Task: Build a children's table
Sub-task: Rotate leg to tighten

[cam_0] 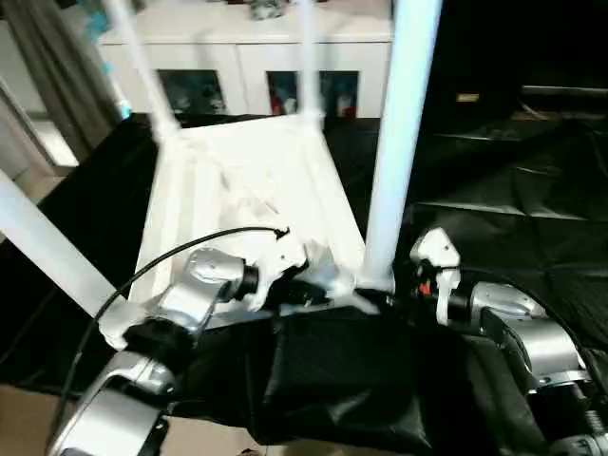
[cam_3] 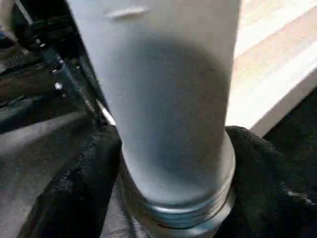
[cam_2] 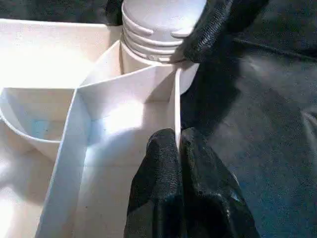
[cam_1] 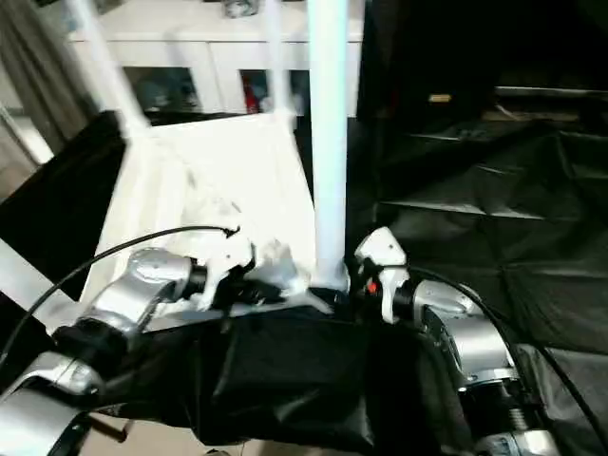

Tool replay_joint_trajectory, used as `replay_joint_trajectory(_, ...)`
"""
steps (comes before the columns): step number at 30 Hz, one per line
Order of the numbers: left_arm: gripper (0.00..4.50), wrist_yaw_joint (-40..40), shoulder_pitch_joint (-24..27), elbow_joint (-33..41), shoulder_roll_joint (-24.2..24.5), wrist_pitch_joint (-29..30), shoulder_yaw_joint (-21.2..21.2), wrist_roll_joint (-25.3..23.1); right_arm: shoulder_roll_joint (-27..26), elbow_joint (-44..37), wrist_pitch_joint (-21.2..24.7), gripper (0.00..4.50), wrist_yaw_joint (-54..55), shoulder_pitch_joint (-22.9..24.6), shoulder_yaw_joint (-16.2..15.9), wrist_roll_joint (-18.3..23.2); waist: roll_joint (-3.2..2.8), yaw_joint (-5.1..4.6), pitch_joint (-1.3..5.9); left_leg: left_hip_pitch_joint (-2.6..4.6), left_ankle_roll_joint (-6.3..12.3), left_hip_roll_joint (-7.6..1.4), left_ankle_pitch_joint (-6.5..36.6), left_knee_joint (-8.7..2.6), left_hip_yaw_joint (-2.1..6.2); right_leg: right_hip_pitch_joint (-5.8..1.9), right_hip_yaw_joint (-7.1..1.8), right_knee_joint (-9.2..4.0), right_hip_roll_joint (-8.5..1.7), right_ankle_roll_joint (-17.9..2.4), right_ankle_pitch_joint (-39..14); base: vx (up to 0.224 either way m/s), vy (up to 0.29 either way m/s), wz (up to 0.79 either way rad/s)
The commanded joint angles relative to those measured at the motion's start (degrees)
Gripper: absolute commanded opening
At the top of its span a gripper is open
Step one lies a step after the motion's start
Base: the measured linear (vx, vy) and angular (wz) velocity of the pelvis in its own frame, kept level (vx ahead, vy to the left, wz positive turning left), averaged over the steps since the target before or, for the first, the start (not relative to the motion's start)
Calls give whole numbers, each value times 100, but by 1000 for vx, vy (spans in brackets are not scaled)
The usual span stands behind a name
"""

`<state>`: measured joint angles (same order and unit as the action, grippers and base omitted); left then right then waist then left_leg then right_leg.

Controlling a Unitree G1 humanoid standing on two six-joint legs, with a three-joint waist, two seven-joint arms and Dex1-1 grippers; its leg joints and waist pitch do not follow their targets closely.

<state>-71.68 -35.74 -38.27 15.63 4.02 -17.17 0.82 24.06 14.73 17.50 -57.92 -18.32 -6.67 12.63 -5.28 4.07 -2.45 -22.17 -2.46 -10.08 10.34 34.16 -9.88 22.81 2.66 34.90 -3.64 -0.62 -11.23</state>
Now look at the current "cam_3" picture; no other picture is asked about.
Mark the black work mat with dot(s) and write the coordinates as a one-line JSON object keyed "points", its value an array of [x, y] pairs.
{"points": [[29, 148]]}

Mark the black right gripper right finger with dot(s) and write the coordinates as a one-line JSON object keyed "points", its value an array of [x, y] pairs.
{"points": [[272, 193]]}

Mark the white upturned plastic table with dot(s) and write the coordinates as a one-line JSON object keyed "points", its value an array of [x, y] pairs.
{"points": [[277, 64]]}

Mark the white plastic table leg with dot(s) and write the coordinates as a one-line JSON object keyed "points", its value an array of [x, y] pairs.
{"points": [[168, 99]]}

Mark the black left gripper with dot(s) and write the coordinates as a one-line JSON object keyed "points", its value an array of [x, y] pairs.
{"points": [[44, 34]]}

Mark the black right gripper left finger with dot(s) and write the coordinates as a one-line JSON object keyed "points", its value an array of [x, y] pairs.
{"points": [[84, 188]]}

